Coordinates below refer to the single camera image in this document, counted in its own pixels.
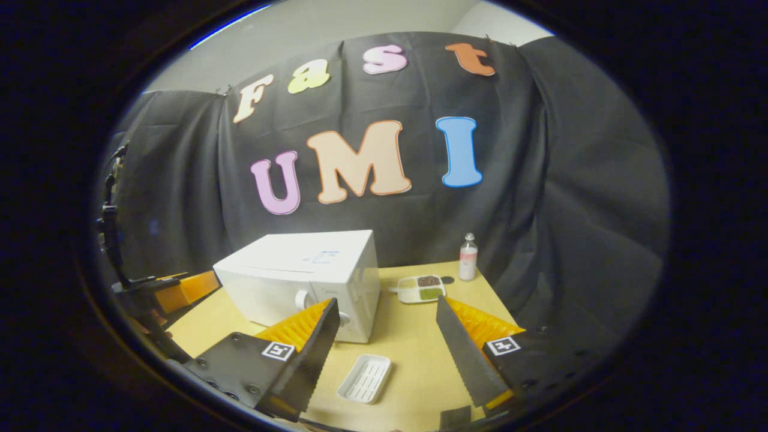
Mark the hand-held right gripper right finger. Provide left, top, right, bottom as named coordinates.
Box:
left=433, top=295, right=604, bottom=428

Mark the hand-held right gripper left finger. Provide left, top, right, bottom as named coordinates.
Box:
left=180, top=297, right=341, bottom=424

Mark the white microwave oven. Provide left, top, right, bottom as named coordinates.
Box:
left=213, top=230, right=382, bottom=344

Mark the white rectangular tray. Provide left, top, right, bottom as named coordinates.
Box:
left=336, top=354, right=392, bottom=404

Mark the small clear bottle pink label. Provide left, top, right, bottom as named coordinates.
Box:
left=458, top=233, right=479, bottom=281

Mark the white divided dish with grains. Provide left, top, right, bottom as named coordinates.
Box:
left=389, top=274, right=448, bottom=304

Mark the black backdrop cloth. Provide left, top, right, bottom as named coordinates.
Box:
left=99, top=31, right=671, bottom=361

